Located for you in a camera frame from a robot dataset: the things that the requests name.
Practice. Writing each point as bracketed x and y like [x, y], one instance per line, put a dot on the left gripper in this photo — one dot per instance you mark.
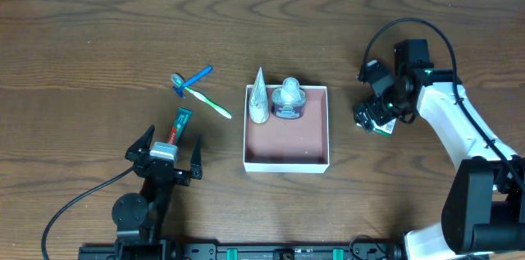
[165, 169]

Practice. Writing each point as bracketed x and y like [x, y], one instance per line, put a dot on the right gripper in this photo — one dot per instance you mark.
[370, 113]

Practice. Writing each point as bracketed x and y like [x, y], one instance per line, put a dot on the red green toothpaste tube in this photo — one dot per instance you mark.
[182, 118]

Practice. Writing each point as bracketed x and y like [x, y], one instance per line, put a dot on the green white toothbrush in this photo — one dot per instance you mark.
[201, 97]

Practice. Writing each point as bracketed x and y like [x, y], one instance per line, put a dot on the green white soap box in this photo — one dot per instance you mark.
[372, 127]

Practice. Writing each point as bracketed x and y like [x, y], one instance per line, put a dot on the white lotion tube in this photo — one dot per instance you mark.
[259, 110]

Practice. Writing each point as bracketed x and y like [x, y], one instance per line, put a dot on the blue soap pump bottle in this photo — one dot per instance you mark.
[289, 100]

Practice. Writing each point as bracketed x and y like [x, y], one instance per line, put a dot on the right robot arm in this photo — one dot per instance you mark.
[484, 210]

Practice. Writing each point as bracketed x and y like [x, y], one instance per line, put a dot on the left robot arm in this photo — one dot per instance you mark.
[139, 216]

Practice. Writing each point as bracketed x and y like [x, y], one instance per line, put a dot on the blue disposable razor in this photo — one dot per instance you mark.
[180, 84]

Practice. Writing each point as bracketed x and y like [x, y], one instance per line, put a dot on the white box with pink interior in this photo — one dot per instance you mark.
[289, 146]

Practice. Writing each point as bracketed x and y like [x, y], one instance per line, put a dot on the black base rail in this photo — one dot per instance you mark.
[365, 250]

